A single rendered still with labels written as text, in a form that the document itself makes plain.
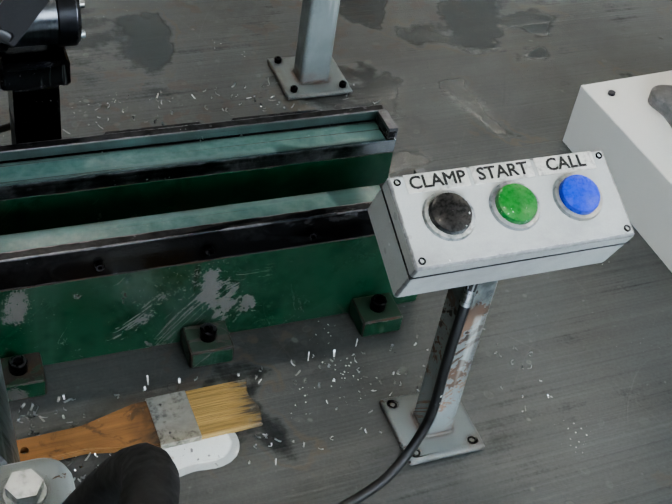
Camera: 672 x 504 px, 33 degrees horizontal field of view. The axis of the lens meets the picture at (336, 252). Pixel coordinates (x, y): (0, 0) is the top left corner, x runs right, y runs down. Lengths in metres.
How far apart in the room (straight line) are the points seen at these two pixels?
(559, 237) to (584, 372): 0.30
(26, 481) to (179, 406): 0.49
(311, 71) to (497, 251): 0.60
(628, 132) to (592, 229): 0.44
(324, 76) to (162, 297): 0.45
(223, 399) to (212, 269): 0.11
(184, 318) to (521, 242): 0.34
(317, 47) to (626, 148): 0.36
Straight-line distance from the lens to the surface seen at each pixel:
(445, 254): 0.74
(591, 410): 1.03
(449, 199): 0.75
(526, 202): 0.77
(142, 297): 0.95
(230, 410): 0.95
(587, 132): 1.28
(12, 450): 0.59
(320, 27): 1.28
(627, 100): 1.28
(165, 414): 0.94
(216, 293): 0.97
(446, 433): 0.96
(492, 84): 1.39
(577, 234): 0.79
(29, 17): 0.73
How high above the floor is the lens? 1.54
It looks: 42 degrees down
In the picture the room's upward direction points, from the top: 10 degrees clockwise
